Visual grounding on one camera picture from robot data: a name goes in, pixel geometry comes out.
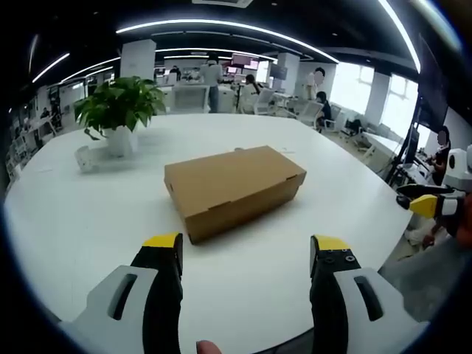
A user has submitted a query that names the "small white cup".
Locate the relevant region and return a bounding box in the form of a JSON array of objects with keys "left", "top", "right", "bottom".
[{"left": 74, "top": 145, "right": 101, "bottom": 174}]

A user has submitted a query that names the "green potted plant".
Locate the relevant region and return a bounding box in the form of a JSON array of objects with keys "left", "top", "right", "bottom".
[{"left": 72, "top": 74, "right": 167, "bottom": 158}]

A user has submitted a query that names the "brown cardboard shoe box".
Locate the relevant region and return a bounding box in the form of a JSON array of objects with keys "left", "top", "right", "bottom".
[{"left": 163, "top": 145, "right": 308, "bottom": 246}]

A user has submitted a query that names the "white office chair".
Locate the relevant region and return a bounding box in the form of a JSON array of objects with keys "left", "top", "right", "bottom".
[
  {"left": 296, "top": 100, "right": 325, "bottom": 127},
  {"left": 253, "top": 87, "right": 277, "bottom": 116}
]

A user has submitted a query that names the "white desk partition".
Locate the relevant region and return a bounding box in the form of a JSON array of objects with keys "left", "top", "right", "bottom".
[{"left": 172, "top": 83, "right": 212, "bottom": 115}]

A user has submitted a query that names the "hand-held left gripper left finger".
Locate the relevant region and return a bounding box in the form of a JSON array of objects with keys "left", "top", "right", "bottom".
[{"left": 60, "top": 232, "right": 184, "bottom": 354}]

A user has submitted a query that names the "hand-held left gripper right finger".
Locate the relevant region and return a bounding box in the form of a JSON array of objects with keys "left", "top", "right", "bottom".
[{"left": 309, "top": 234, "right": 431, "bottom": 354}]

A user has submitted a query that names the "large dark wall screen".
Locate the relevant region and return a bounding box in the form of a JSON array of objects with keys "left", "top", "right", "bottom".
[{"left": 417, "top": 32, "right": 450, "bottom": 128}]

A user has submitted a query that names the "person's left hand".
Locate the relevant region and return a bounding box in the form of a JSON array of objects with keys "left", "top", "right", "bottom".
[{"left": 195, "top": 340, "right": 223, "bottom": 354}]

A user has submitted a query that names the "black tripod stand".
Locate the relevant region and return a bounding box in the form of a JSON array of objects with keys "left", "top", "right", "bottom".
[{"left": 384, "top": 94, "right": 426, "bottom": 187}]

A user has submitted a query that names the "person's right hand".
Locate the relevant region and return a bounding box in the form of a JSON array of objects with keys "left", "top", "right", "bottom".
[{"left": 455, "top": 192, "right": 472, "bottom": 243}]

